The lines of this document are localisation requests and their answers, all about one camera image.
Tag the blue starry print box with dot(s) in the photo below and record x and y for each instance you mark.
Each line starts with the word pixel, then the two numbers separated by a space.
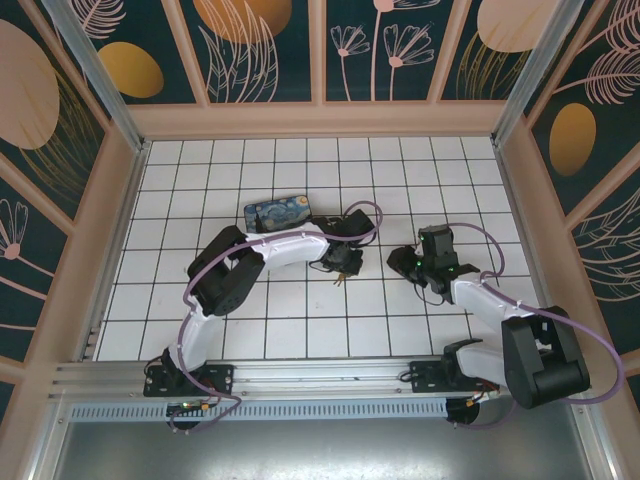
pixel 277 212

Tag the aluminium corner post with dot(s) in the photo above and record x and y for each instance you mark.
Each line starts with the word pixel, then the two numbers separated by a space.
pixel 100 80
pixel 535 75

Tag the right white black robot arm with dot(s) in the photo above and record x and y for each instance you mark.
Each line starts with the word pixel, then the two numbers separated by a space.
pixel 480 300

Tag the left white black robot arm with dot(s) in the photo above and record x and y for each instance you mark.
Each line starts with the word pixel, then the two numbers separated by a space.
pixel 290 250

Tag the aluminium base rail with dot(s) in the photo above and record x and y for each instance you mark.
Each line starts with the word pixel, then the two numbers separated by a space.
pixel 320 372

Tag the grey metal sheet panel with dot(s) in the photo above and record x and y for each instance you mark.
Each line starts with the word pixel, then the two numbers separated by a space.
pixel 320 452

